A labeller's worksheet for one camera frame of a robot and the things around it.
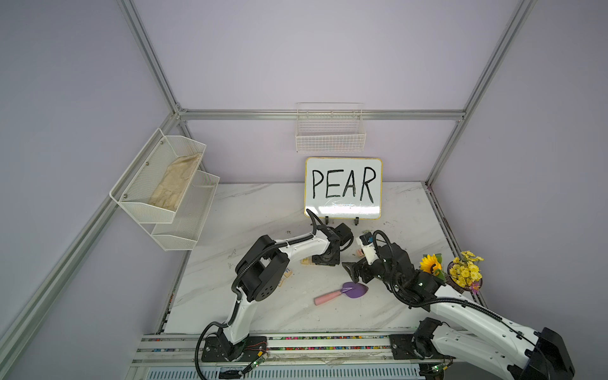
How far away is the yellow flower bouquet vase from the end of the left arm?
1.04 feet

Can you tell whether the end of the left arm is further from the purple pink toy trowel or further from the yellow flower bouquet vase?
the yellow flower bouquet vase

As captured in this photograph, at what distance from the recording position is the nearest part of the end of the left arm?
68 cm

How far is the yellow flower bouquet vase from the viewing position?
649 millimetres

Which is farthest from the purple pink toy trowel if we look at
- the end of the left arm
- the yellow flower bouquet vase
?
the yellow flower bouquet vase
